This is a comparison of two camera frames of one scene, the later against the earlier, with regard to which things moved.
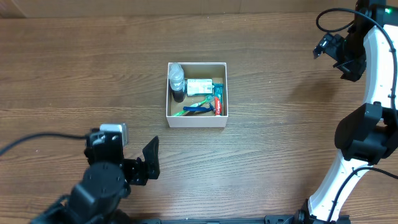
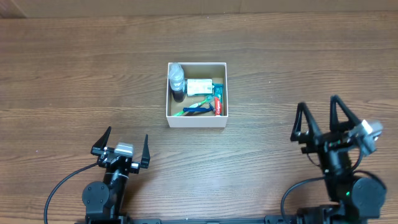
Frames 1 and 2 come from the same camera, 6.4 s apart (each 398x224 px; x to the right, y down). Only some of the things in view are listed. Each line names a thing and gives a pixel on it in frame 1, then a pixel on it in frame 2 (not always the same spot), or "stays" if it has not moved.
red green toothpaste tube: [218, 93] stays
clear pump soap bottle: [176, 83] stays
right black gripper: [355, 72] to [324, 139]
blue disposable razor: [200, 108] stays
